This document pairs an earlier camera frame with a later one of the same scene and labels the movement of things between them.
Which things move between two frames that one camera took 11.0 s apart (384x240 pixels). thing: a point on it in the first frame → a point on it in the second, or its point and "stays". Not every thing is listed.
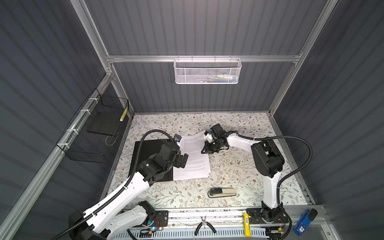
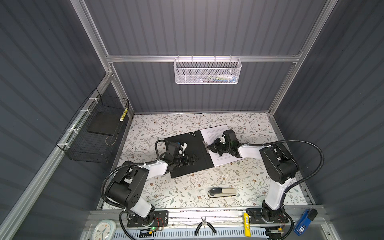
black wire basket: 91,134 stays
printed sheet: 197,165 → 209,136
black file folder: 142,151 → 195,145
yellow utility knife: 247,228 stays
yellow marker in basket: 123,115 stays
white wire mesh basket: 207,71 stays
